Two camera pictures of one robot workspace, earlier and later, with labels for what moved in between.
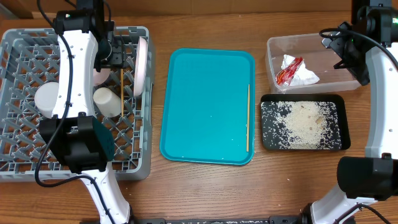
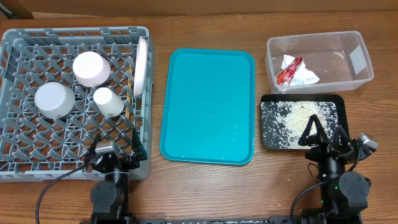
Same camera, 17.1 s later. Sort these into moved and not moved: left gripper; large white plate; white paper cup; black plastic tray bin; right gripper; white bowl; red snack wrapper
Moved: left gripper; right gripper
Not moved: white paper cup; black plastic tray bin; large white plate; white bowl; red snack wrapper
